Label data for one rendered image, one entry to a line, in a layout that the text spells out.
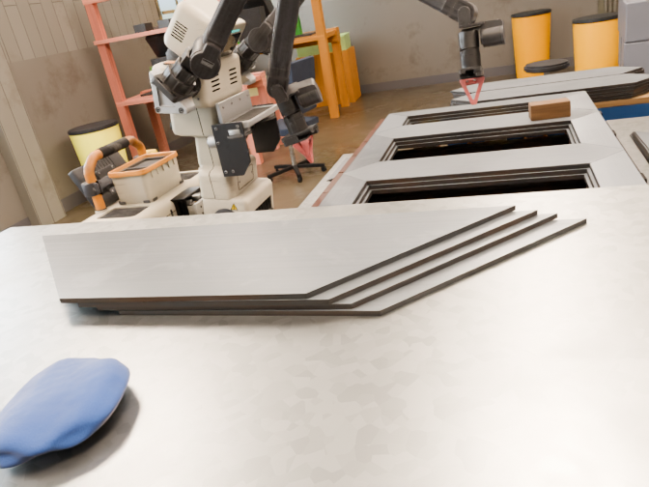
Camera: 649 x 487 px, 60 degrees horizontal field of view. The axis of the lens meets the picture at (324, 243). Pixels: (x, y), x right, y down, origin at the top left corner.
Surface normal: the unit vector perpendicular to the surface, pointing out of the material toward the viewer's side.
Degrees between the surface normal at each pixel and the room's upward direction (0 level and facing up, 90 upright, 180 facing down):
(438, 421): 0
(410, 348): 0
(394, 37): 90
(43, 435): 15
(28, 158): 90
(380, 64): 90
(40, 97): 90
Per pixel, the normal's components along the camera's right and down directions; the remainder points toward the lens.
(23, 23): 0.94, -0.04
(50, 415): -0.10, -0.82
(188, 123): -0.28, 0.42
